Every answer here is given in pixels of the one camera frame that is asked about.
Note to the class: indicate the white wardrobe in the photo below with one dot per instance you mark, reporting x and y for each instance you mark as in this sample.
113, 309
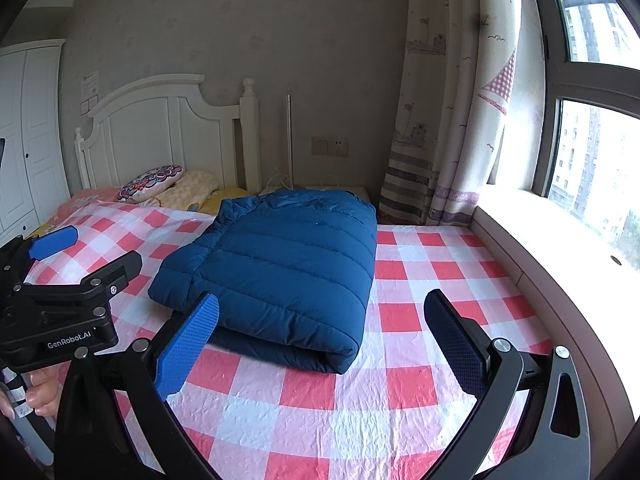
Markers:
30, 135

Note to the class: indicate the cream fluffy pillow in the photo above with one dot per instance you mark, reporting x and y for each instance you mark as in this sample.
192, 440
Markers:
192, 190

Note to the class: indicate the person's left hand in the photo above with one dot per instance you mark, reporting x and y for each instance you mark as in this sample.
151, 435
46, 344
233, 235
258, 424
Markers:
45, 390

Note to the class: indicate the window sill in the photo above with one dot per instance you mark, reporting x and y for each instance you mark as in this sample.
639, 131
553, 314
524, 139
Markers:
560, 260

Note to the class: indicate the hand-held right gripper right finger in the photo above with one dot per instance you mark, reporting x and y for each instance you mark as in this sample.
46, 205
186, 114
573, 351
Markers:
452, 335

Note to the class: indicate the white nightstand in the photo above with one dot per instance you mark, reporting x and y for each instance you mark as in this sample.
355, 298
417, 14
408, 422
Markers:
357, 192

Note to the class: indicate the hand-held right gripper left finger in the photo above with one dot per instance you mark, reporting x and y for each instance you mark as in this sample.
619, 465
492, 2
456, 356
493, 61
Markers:
187, 345

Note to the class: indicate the window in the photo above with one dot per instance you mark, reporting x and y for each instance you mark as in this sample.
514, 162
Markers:
595, 135

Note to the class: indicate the printed curtain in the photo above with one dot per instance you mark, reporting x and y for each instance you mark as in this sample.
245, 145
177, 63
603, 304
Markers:
450, 85

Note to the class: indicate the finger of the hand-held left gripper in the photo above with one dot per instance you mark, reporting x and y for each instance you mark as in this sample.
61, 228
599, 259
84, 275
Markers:
52, 242
117, 270

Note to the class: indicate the blue quilted jacket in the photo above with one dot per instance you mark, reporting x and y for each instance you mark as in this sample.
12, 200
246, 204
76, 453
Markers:
280, 270

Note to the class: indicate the pink white checked quilt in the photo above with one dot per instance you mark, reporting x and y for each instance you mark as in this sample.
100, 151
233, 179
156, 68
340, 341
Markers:
350, 400

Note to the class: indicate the wall socket plate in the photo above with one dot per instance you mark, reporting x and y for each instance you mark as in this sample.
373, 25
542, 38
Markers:
330, 146

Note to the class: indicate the floral bedsheet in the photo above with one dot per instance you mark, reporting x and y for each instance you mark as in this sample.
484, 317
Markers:
85, 197

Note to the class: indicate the white wooden headboard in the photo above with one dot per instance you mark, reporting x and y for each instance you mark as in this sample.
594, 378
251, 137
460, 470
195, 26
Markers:
150, 130

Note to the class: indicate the yellow pillow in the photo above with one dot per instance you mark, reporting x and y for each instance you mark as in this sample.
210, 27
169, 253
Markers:
222, 200

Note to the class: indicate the paper wall note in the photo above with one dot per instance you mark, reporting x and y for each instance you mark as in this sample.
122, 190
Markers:
90, 92

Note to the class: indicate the patterned round cushion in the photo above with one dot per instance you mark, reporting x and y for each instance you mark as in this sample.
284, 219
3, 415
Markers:
150, 182

